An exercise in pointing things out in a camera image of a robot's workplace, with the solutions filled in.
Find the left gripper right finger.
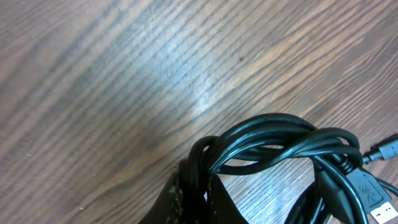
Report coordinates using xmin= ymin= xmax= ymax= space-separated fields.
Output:
xmin=206 ymin=174 xmax=248 ymax=224

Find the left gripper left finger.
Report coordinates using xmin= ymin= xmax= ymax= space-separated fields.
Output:
xmin=139 ymin=171 xmax=186 ymax=224

